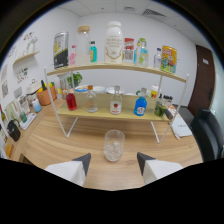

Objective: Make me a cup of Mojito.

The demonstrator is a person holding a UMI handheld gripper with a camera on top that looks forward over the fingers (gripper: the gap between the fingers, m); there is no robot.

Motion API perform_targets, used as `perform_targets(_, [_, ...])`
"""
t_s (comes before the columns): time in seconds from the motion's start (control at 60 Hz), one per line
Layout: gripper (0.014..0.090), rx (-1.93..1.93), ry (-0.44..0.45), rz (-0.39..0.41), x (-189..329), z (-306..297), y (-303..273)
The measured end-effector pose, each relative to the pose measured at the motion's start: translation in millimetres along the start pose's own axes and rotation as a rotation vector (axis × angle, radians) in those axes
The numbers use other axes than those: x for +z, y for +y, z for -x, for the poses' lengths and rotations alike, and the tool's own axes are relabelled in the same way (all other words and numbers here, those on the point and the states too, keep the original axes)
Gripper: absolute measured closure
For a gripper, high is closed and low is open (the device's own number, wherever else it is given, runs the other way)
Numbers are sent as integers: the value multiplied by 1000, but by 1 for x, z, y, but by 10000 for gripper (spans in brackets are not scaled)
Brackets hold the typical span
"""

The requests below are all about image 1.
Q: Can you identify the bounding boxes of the clear glass cup with ice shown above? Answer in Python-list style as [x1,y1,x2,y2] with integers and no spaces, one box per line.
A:
[103,129,126,163]

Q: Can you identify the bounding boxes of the small green cup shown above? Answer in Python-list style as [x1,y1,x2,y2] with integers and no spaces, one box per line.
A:
[19,111,28,124]

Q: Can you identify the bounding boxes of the yellow cup with white lid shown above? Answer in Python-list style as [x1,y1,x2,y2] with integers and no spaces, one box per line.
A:
[150,84,159,99]

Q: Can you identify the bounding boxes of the black chair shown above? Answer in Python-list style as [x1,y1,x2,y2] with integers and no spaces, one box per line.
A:
[189,108,224,163]

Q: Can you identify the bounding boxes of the orange printed booklet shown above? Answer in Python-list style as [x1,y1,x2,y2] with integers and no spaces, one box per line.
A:
[168,105,181,116]

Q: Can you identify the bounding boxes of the white tray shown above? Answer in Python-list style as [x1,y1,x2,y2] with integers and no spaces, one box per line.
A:
[19,112,38,131]

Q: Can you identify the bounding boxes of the blue liquid bottle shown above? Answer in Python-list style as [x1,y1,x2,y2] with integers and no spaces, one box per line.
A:
[133,87,148,117]

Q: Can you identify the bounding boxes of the black handbag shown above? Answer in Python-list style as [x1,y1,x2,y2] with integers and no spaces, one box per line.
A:
[6,119,22,143]

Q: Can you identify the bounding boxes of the red liquid bottle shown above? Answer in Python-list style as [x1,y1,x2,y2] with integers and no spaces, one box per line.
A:
[65,89,78,112]

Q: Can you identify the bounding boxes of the dark spice jars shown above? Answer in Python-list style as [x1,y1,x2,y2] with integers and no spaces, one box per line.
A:
[158,94,174,108]

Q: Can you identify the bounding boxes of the clear bottle with orange label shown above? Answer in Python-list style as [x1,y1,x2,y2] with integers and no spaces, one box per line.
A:
[85,85,99,114]

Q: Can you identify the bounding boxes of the white bottle with blue base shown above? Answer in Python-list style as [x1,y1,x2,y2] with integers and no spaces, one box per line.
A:
[32,98,43,114]

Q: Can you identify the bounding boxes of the orange pot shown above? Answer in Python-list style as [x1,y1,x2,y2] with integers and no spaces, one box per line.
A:
[35,84,58,107]

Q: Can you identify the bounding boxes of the white bowl with blue rim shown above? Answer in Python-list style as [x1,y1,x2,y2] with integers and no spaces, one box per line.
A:
[74,84,89,94]

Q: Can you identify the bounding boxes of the two-tier wood shelf rack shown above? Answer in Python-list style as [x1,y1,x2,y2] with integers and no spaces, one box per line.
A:
[43,62,190,144]

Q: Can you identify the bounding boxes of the small clear bottle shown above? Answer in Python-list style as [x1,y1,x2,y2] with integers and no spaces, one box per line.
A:
[153,47,163,70]

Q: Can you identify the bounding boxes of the yellow printed can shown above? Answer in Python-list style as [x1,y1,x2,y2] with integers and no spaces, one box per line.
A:
[160,45,178,74]

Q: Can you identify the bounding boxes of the small pink bottle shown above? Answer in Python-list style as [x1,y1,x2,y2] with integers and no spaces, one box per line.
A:
[68,44,77,67]

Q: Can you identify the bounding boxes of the clear bottle with green cap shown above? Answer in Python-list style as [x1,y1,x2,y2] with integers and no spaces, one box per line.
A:
[134,37,149,69]

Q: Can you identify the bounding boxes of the small teal bottle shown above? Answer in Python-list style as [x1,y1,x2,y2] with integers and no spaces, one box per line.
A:
[89,40,98,64]

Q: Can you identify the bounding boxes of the clear jar with cork lid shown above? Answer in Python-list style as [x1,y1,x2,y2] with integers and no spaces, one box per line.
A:
[75,25,92,66]

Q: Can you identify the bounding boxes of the white figurine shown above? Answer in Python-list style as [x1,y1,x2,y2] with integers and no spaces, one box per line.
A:
[26,35,39,54]

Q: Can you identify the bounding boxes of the large white bottle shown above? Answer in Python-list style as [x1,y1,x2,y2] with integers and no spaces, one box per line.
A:
[104,20,125,65]

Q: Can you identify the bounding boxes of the wooden wall shelf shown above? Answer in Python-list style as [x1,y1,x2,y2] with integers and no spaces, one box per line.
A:
[12,49,41,66]

